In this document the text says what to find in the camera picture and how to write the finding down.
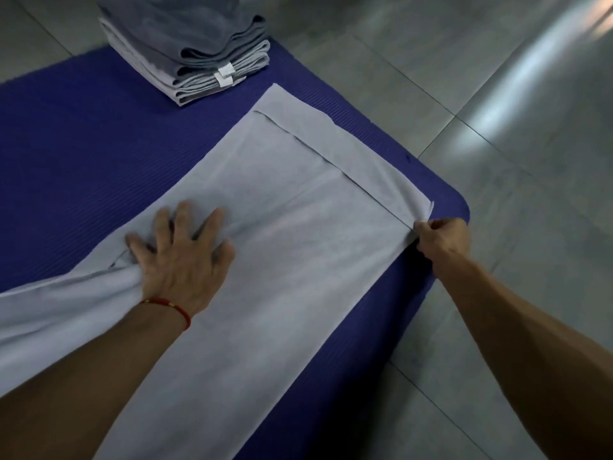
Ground person's left forearm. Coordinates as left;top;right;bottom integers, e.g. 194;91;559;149
0;303;188;460

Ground person's left hand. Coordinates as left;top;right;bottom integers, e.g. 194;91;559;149
125;201;236;317

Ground dark grey printed towel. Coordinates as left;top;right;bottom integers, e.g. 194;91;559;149
95;0;267;68

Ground red string bracelet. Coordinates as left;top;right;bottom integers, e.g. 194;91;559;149
139;297;192;331

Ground person's right hand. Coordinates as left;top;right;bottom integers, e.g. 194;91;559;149
414;217;473;272

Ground purple ribbed mat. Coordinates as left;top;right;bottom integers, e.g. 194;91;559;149
0;38;470;460

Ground person's right forearm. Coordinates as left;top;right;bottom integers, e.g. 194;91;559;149
430;253;613;460

